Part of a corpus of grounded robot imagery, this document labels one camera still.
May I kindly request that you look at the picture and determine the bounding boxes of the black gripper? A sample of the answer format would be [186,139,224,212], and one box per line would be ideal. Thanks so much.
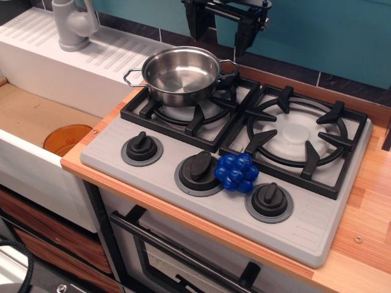
[182,0,272,57]

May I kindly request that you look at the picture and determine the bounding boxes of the stainless steel pot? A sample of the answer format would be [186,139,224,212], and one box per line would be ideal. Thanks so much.
[123,46,239,107]

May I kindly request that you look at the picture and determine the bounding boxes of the blue plastic blueberry cluster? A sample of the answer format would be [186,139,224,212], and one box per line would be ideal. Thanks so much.
[214,153,259,194]

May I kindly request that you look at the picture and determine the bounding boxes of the black left stove knob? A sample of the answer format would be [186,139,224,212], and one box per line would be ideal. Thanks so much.
[121,131,164,167]

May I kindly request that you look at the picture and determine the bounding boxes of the black stove knob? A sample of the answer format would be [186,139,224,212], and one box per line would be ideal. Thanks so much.
[174,151,223,197]
[245,183,294,224]
[121,131,164,167]

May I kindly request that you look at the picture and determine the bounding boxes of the black middle stove knob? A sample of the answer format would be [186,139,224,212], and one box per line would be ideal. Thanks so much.
[174,151,223,197]

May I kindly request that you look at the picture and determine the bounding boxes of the black right stove knob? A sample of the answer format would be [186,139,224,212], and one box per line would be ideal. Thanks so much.
[245,183,294,224]

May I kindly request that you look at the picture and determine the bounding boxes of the grey toy stove top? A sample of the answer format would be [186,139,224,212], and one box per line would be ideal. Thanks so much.
[79,70,374,269]

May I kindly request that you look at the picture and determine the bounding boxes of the black left burner grate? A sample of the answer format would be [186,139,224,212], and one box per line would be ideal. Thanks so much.
[120,73,260,153]

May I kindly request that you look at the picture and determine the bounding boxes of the black burner grate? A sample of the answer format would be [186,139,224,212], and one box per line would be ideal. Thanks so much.
[219,85,373,200]
[120,73,260,153]

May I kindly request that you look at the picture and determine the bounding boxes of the black right burner grate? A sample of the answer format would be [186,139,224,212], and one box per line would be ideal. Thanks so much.
[219,85,373,200]

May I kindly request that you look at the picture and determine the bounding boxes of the grey toy faucet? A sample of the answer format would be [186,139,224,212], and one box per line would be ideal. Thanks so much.
[52,0,100,52]

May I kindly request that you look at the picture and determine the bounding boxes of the white toy sink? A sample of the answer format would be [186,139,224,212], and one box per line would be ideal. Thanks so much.
[1,8,167,233]

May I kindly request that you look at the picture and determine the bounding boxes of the orange plastic plate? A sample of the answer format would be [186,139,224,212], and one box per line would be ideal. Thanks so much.
[43,124,92,157]

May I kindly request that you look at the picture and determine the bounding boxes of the wooden drawer fronts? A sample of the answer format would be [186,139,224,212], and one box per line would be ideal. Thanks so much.
[1,186,121,292]

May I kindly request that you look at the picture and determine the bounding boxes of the oven door with black handle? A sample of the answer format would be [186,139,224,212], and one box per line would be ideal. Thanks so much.
[100,190,317,292]

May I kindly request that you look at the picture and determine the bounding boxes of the black braided cable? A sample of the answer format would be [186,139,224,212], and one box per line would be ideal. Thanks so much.
[0,237,35,293]

